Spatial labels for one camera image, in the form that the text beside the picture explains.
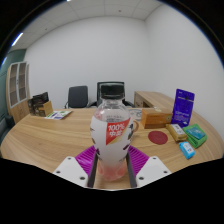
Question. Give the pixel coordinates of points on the dark and tan carton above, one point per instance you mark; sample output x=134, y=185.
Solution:
x=39, y=105

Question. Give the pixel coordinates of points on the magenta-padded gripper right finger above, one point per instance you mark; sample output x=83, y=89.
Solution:
x=153, y=170

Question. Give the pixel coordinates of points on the flat round red coaster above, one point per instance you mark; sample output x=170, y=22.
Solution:
x=158, y=137

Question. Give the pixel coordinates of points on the white and green leaflet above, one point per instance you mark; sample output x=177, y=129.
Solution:
x=58, y=115

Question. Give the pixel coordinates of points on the clear drink bottle black cap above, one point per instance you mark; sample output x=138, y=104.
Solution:
x=110, y=143

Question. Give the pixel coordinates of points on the small black office chair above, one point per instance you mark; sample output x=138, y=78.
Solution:
x=77, y=96

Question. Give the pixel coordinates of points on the orange cardboard box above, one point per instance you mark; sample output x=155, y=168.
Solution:
x=155, y=118

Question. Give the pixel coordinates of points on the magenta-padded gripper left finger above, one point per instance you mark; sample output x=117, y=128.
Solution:
x=71, y=170

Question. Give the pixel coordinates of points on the large black mesh office chair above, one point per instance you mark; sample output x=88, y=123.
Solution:
x=128, y=102

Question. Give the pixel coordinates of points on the purple pouch package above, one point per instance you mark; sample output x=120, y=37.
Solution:
x=182, y=108

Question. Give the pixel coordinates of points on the green packet with blue print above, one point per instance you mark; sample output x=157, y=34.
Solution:
x=196, y=138

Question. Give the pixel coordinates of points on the wooden side desk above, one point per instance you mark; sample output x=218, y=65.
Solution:
x=153, y=98

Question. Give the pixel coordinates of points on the small blue packet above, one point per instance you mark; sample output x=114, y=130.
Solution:
x=186, y=150

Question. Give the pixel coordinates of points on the ceiling light panel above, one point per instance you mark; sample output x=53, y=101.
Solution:
x=16, y=39

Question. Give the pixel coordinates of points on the wooden shelf unit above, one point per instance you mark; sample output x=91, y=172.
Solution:
x=18, y=86

